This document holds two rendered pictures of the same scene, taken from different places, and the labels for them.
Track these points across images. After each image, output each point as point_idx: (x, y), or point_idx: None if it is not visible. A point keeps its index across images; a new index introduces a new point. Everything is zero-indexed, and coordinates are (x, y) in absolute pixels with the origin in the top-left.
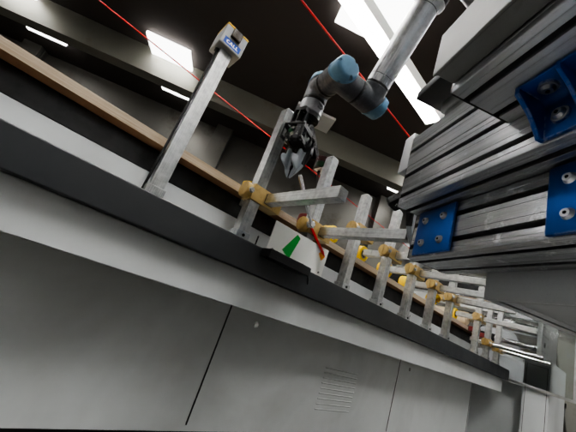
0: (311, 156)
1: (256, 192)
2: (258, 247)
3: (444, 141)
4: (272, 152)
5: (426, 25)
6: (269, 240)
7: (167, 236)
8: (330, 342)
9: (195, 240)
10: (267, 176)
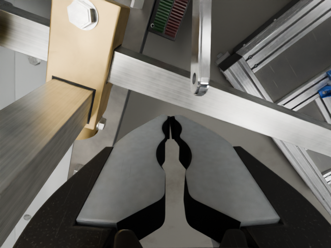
0: (313, 208)
1: (102, 109)
2: (144, 39)
3: None
4: (1, 238)
5: None
6: (140, 8)
7: (117, 137)
8: None
9: (122, 117)
10: (73, 123)
